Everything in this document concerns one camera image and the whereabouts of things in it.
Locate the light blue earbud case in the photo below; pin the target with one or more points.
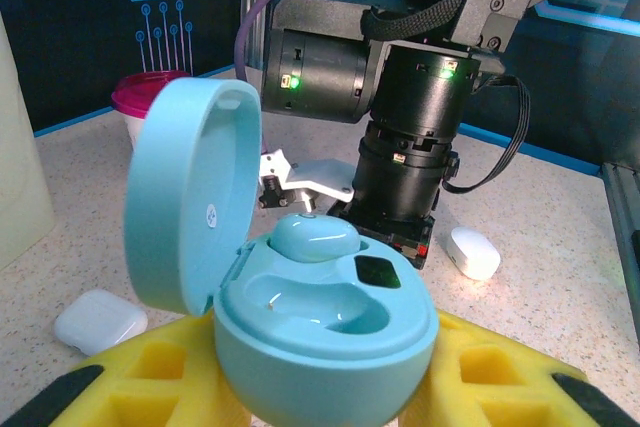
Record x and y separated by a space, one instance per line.
325 362

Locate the aluminium frame side rail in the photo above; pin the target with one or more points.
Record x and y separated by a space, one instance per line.
625 207

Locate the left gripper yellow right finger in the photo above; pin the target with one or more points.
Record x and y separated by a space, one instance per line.
490 387

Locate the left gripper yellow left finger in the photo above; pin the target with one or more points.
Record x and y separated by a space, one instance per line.
150 387

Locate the white rectangular earbud case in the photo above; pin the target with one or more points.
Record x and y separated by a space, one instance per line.
100 319

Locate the white oval earbud case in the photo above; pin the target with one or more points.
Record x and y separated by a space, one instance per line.
472 252

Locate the magenta lidded white cup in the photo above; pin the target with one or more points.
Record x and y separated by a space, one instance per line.
135 97

